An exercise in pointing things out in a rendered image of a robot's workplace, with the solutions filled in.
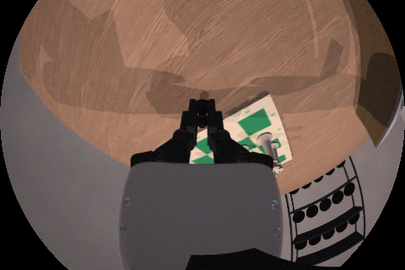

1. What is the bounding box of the green and cream chessboard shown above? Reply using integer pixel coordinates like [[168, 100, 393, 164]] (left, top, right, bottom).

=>
[[190, 92, 292, 164]]

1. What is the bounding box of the white chess piece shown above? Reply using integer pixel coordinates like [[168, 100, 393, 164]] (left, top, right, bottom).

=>
[[271, 142, 284, 174], [256, 132, 279, 175]]

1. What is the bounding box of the black pawn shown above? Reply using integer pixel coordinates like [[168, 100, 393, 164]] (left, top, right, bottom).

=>
[[197, 100, 208, 128]]

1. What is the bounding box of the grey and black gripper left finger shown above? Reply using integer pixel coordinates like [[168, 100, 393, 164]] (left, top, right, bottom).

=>
[[131, 99, 197, 168]]

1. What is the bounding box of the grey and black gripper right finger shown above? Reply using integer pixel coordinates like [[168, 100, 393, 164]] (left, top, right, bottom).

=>
[[207, 99, 273, 170]]

